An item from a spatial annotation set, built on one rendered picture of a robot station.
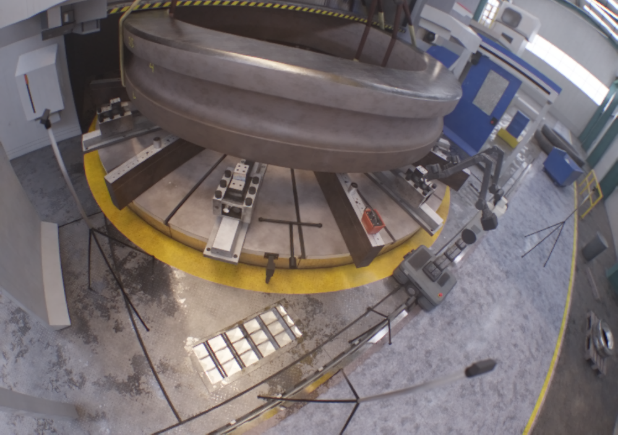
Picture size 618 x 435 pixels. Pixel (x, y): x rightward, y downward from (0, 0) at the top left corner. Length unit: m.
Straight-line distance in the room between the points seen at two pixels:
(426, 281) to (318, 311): 1.21
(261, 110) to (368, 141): 1.04
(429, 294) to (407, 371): 0.84
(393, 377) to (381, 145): 2.25
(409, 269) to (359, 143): 1.42
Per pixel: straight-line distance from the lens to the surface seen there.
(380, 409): 2.73
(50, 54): 4.27
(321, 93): 2.12
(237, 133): 2.36
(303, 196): 3.05
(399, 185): 3.42
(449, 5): 6.09
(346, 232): 2.76
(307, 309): 2.68
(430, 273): 3.14
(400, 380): 2.86
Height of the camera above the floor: 2.42
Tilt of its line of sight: 45 degrees down
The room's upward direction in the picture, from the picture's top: 20 degrees clockwise
